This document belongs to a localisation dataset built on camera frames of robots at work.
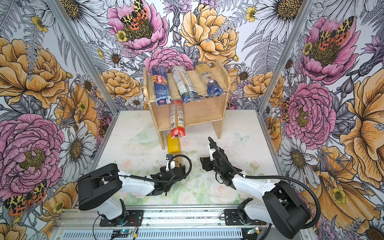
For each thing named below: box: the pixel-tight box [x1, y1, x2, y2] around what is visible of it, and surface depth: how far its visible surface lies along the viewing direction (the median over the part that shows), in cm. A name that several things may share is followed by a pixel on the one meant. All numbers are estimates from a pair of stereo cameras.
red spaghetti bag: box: [169, 99, 186, 138], surface depth 85 cm
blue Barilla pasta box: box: [152, 66, 172, 106], surface depth 69 cm
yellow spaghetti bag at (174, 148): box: [166, 134, 183, 167], surface depth 100 cm
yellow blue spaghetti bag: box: [195, 62, 226, 97], surface depth 73 cm
